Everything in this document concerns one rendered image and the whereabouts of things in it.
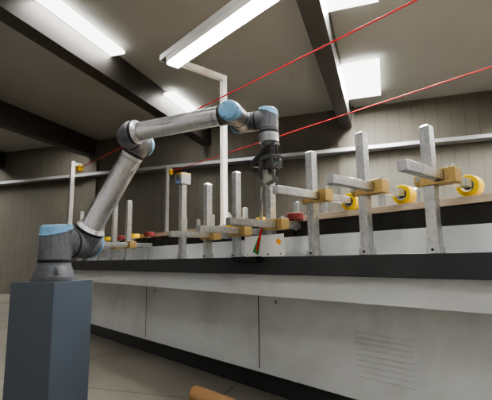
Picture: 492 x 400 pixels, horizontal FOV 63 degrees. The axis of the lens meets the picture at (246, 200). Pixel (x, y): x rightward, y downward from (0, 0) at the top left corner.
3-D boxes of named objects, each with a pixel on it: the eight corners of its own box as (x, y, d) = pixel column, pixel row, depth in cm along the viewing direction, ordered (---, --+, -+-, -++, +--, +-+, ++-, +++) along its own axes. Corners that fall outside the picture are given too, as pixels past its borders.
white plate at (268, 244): (283, 255, 177) (282, 233, 178) (244, 257, 196) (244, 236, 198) (284, 255, 177) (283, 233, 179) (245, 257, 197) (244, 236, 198)
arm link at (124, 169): (53, 248, 207) (125, 121, 202) (78, 248, 223) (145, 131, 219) (72, 264, 201) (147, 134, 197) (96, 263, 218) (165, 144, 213)
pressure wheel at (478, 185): (451, 191, 148) (472, 199, 143) (461, 171, 146) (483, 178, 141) (458, 193, 152) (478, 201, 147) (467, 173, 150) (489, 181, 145)
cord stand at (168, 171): (167, 259, 461) (167, 165, 478) (162, 259, 468) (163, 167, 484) (172, 259, 466) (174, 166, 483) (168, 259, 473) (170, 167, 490)
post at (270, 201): (271, 256, 184) (269, 154, 191) (266, 256, 186) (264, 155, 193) (277, 256, 186) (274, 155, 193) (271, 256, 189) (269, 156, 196)
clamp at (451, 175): (455, 180, 125) (453, 164, 126) (413, 186, 135) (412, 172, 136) (463, 182, 129) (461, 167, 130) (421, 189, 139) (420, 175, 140)
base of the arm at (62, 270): (54, 282, 180) (55, 259, 182) (21, 282, 186) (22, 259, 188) (83, 279, 198) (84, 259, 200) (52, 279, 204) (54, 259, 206)
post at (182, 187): (181, 258, 239) (182, 183, 246) (176, 258, 243) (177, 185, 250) (187, 258, 242) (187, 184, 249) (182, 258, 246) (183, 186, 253)
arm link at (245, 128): (226, 109, 185) (252, 105, 181) (236, 117, 196) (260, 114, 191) (226, 129, 183) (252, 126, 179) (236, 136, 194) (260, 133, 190)
